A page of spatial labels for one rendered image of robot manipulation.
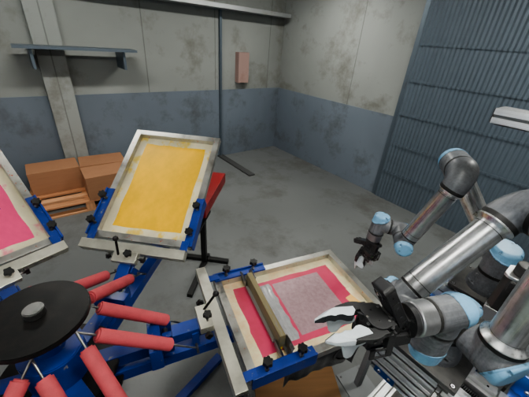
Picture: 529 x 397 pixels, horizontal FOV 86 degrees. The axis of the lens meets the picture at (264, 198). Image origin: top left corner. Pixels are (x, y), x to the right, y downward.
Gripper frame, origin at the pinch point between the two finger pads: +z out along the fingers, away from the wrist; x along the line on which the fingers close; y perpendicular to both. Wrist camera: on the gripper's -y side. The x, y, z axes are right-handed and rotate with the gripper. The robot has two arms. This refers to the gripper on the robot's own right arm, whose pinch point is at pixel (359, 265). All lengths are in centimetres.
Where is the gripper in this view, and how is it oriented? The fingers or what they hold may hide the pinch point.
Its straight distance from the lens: 173.5
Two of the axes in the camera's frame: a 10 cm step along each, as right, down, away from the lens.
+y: 4.0, 5.0, -7.7
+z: -1.3, 8.6, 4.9
